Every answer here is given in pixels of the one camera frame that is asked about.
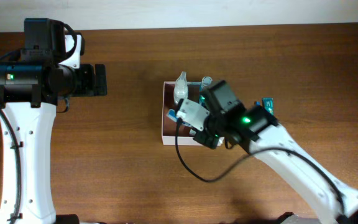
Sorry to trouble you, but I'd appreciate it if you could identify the teal mouthwash bottle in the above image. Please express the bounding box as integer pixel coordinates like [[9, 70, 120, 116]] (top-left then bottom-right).
[[199, 77, 213, 106]]

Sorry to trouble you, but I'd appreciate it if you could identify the Colgate toothpaste tube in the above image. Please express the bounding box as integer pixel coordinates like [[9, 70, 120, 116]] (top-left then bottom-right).
[[262, 98, 274, 114]]

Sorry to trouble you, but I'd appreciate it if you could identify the purple spray bottle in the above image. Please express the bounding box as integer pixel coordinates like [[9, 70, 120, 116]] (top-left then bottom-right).
[[173, 71, 188, 105]]

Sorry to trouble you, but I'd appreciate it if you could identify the blue white toothbrush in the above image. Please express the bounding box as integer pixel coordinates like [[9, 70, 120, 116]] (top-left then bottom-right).
[[166, 109, 192, 128]]

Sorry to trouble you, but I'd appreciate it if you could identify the green white soap box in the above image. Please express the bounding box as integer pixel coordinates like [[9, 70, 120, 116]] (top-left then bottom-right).
[[189, 129, 196, 136]]

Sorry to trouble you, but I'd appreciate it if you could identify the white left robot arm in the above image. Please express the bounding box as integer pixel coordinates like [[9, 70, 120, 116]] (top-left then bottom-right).
[[0, 18, 108, 223]]

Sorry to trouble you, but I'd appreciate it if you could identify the white cardboard box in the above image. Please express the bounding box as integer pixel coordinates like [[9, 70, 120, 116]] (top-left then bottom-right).
[[161, 82, 226, 147]]

